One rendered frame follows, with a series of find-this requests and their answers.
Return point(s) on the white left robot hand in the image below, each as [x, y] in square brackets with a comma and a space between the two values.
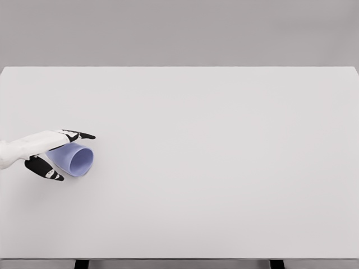
[39, 143]

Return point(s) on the lavender blue plastic cup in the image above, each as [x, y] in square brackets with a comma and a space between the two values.
[80, 161]

